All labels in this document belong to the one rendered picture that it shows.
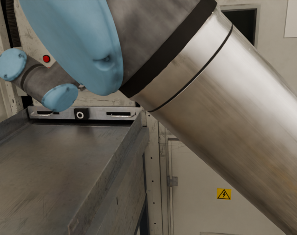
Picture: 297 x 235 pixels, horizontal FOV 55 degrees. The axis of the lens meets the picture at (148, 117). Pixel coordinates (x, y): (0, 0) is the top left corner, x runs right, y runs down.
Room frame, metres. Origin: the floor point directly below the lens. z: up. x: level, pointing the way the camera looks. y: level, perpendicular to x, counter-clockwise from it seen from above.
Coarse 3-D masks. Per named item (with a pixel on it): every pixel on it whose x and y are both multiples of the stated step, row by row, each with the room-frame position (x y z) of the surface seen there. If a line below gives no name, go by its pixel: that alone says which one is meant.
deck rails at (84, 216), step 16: (0, 128) 1.09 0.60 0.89; (16, 128) 1.18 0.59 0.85; (0, 144) 1.02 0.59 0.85; (128, 144) 0.91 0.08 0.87; (112, 160) 0.74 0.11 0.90; (112, 176) 0.73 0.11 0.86; (96, 192) 0.60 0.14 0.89; (80, 208) 0.51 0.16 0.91; (96, 208) 0.59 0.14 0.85; (80, 224) 0.50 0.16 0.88
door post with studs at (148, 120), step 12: (144, 120) 1.13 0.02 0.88; (156, 120) 1.11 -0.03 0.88; (156, 132) 1.11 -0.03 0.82; (156, 144) 1.11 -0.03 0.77; (156, 156) 1.11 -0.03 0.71; (156, 168) 1.11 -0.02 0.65; (156, 180) 1.11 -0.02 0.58; (156, 192) 1.11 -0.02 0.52; (156, 204) 1.12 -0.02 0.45; (156, 216) 1.12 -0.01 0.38; (156, 228) 1.12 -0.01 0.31
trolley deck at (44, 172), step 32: (32, 128) 1.18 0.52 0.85; (64, 128) 1.16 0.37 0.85; (96, 128) 1.14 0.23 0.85; (128, 128) 1.12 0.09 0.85; (0, 160) 0.89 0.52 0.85; (32, 160) 0.88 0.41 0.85; (64, 160) 0.86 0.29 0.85; (96, 160) 0.85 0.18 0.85; (128, 160) 0.84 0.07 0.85; (0, 192) 0.69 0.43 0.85; (32, 192) 0.69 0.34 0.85; (64, 192) 0.68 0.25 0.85; (0, 224) 0.56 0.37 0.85; (32, 224) 0.55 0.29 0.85; (64, 224) 0.55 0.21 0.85; (96, 224) 0.54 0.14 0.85
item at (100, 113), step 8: (32, 104) 1.29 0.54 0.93; (40, 112) 1.26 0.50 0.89; (48, 112) 1.25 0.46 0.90; (56, 112) 1.24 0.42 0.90; (64, 112) 1.23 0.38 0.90; (72, 112) 1.22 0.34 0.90; (88, 112) 1.21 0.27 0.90; (96, 112) 1.20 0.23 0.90; (104, 112) 1.19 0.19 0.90; (112, 112) 1.18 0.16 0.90; (120, 112) 1.18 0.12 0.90; (128, 112) 1.17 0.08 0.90; (136, 112) 1.16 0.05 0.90
